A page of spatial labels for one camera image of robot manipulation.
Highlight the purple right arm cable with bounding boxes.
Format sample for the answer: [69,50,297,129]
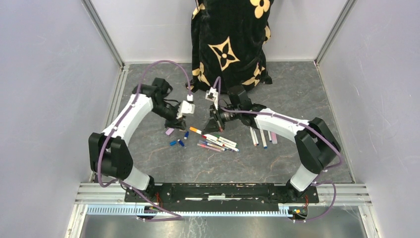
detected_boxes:
[212,76,344,223]

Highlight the pink pen clear cap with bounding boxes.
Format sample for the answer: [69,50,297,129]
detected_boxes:
[197,143,223,152]

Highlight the blue long nib marker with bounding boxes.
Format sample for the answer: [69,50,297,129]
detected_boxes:
[201,141,240,152]

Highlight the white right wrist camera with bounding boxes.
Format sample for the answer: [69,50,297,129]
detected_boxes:
[205,87,219,109]

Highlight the pink highlighter cap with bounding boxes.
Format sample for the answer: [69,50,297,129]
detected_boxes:
[165,128,174,136]

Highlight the black floral plush blanket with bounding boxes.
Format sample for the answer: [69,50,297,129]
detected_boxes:
[190,0,273,94]

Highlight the aluminium frame rail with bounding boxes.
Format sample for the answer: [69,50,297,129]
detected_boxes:
[75,183,372,218]

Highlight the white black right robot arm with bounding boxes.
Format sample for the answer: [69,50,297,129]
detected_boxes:
[203,86,343,202]

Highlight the orange cap marker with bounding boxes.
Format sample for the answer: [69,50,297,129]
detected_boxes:
[189,127,204,135]

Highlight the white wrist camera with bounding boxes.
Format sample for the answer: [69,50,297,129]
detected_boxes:
[176,94,195,119]
[205,87,219,109]

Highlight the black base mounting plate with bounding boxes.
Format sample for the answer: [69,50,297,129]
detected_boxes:
[146,183,319,213]

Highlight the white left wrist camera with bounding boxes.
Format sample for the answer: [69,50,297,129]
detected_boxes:
[176,94,195,119]

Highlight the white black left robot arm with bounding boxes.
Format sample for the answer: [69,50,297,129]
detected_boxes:
[88,78,195,202]

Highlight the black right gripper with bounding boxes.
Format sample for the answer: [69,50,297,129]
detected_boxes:
[202,103,241,135]

